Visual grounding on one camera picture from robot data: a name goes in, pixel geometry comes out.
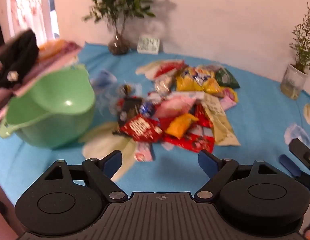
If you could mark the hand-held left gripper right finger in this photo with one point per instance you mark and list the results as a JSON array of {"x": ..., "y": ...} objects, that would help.
[{"x": 206, "y": 161}]

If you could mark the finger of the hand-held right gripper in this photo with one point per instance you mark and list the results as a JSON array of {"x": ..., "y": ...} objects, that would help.
[
  {"x": 303, "y": 153},
  {"x": 287, "y": 163}
]

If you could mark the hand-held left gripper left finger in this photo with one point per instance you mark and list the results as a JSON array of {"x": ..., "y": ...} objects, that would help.
[{"x": 113, "y": 161}]

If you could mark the large red packet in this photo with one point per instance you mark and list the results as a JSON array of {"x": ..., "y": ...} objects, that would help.
[{"x": 195, "y": 140}]

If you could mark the small pink and white packet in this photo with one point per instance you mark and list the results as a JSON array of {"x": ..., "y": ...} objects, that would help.
[{"x": 143, "y": 153}]

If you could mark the red bag with white print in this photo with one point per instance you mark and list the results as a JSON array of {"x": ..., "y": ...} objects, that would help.
[{"x": 141, "y": 130}]

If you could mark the orange snack packet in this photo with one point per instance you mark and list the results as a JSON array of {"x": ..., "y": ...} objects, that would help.
[{"x": 181, "y": 126}]

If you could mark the cream long snack packet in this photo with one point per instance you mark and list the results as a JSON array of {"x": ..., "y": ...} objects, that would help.
[{"x": 218, "y": 120}]

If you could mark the black snack packet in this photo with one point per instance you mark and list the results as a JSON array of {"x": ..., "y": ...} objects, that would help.
[{"x": 130, "y": 108}]

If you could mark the blue and white candy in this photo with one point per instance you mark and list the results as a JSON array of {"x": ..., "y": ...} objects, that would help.
[{"x": 147, "y": 109}]

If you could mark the pink pillow snack packet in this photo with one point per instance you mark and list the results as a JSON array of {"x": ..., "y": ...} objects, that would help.
[{"x": 173, "y": 106}]

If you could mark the yellow packet with pink label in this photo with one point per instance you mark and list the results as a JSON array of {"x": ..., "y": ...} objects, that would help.
[{"x": 231, "y": 96}]

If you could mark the yellow and black candy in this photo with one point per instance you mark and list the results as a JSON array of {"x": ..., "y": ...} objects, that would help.
[{"x": 126, "y": 88}]

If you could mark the green plastic bowl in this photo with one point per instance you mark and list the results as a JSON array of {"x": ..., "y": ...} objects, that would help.
[{"x": 57, "y": 107}]

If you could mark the yellow chip bag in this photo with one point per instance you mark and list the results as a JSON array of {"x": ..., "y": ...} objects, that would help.
[{"x": 195, "y": 81}]

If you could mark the green snack packet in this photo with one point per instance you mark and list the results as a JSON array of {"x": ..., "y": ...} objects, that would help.
[{"x": 226, "y": 78}]

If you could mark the white rice cracker packet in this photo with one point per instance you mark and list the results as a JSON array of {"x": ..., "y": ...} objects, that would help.
[{"x": 163, "y": 83}]

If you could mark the red and white snack bag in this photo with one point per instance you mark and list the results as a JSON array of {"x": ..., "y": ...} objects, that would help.
[{"x": 167, "y": 67}]

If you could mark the blue floral tablecloth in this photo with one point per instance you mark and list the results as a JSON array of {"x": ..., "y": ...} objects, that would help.
[{"x": 260, "y": 122}]

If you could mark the plant in clear glass cup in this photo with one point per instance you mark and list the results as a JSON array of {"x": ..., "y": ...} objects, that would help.
[{"x": 301, "y": 47}]

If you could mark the pink folded cloth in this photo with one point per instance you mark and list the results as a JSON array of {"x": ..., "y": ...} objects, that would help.
[{"x": 53, "y": 61}]

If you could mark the white digital clock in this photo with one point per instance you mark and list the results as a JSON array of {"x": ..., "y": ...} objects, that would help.
[{"x": 148, "y": 45}]

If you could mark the orange cloth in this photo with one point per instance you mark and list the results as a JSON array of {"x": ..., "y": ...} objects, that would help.
[{"x": 51, "y": 47}]

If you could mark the leafy plant in glass vase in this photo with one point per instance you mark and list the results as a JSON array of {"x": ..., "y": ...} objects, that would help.
[{"x": 118, "y": 7}]

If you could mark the floral curtain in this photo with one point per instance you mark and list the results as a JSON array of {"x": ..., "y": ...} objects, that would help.
[{"x": 30, "y": 7}]

